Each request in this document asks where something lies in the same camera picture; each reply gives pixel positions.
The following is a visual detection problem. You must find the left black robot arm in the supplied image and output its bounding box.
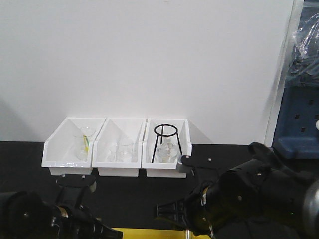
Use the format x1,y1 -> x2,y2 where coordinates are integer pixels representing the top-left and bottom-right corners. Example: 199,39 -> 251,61
0,174 -> 124,239

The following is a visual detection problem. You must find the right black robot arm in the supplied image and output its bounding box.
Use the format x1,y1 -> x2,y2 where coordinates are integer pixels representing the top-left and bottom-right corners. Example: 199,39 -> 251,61
155,142 -> 319,239

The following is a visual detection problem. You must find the yellow plastic tray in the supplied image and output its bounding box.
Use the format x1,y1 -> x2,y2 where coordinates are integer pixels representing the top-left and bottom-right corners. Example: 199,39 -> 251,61
111,227 -> 190,239

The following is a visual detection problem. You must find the right white storage bin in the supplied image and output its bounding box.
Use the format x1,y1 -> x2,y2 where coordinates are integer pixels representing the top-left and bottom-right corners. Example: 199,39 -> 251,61
142,119 -> 192,178

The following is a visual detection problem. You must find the white storage bin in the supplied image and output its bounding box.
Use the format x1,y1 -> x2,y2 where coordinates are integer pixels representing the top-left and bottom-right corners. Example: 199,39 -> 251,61
41,117 -> 106,176
92,118 -> 147,177
142,119 -> 192,178

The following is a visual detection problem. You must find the clear round flask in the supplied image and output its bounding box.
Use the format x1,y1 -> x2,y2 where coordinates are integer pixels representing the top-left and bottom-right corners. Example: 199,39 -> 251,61
155,138 -> 178,163

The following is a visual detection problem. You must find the clear beaker in middle bin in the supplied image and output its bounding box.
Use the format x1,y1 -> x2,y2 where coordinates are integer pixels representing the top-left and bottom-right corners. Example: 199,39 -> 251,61
117,138 -> 133,163

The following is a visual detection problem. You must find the middle white storage bin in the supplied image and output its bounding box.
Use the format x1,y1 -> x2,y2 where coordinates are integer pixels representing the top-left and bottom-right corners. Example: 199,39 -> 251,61
92,118 -> 147,177

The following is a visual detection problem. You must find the small clear beaker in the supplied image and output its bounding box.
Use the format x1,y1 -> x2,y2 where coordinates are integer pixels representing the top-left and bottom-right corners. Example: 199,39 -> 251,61
107,144 -> 121,162

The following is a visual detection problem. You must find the clear beaker with yellow stick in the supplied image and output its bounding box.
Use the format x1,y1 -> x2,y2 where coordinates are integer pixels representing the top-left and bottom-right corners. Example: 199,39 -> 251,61
73,127 -> 95,161

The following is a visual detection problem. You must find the left white storage bin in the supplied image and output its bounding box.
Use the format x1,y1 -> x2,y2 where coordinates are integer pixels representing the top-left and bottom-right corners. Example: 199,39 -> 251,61
41,117 -> 106,176

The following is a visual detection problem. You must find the clear plastic bag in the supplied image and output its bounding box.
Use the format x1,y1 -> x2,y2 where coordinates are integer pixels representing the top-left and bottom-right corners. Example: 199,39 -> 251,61
285,0 -> 319,88

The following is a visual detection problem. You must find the black wire tripod stand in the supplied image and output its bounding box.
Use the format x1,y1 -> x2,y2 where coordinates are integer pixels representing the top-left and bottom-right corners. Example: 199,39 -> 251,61
151,124 -> 182,163

